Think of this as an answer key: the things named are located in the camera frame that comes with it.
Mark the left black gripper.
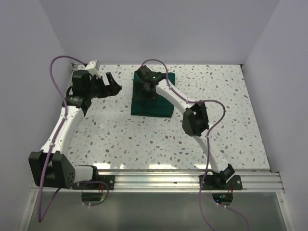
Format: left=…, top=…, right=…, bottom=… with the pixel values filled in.
left=86, top=72, right=121, bottom=99

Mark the dark green surgical cloth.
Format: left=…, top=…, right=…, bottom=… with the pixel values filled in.
left=130, top=74, right=174, bottom=118

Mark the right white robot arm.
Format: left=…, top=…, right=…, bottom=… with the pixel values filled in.
left=134, top=65, right=235, bottom=189

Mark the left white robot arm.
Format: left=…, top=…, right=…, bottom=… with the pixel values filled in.
left=28, top=70, right=122, bottom=189

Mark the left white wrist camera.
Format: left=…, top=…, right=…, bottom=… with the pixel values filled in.
left=85, top=60, right=100, bottom=76

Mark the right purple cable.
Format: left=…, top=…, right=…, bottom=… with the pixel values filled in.
left=140, top=59, right=250, bottom=231

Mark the purple cable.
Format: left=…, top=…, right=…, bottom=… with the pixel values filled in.
left=140, top=59, right=250, bottom=231
left=38, top=55, right=109, bottom=223

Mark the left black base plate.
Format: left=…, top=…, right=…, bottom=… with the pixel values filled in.
left=72, top=175, right=115, bottom=190

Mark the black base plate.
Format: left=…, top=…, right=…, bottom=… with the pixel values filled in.
left=202, top=175, right=243, bottom=191
left=72, top=175, right=115, bottom=190

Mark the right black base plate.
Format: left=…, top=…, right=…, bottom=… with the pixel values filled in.
left=202, top=175, right=243, bottom=191

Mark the aluminium mounting rail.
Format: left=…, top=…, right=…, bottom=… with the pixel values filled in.
left=19, top=169, right=295, bottom=231

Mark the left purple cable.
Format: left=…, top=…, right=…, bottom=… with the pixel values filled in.
left=38, top=55, right=109, bottom=223

